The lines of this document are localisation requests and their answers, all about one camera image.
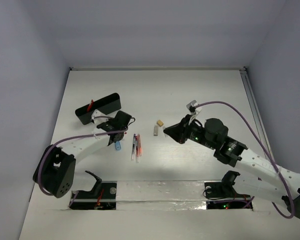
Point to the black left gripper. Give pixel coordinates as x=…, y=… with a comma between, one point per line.
x=108, y=126

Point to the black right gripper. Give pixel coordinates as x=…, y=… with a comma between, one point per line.
x=179, y=132

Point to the black gel pen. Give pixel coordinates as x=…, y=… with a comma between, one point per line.
x=133, y=151

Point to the red clear pen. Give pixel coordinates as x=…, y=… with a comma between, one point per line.
x=138, y=148

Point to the red gel pen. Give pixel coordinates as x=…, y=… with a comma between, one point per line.
x=90, y=105

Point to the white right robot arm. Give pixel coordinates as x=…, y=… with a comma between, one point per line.
x=254, y=175

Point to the black pen holder box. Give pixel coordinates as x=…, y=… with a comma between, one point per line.
x=107, y=105

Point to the yellow eraser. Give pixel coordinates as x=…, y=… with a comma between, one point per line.
x=160, y=123

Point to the grey eraser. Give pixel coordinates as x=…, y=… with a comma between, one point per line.
x=156, y=130

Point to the blue pen cap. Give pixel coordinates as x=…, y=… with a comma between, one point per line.
x=117, y=146

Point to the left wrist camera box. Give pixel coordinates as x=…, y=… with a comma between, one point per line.
x=98, y=117

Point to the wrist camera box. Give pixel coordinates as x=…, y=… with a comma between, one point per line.
x=98, y=117
x=194, y=108

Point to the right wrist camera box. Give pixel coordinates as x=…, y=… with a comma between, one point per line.
x=194, y=108

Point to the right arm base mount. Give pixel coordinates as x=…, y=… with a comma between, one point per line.
x=221, y=195

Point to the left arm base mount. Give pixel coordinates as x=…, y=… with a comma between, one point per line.
x=102, y=196

